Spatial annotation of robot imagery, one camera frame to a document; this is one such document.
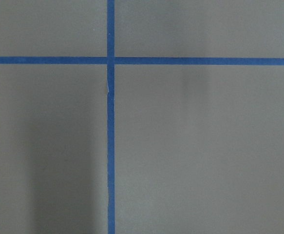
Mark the brown paper table cover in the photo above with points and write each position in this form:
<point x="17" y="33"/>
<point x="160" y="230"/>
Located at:
<point x="199" y="149"/>

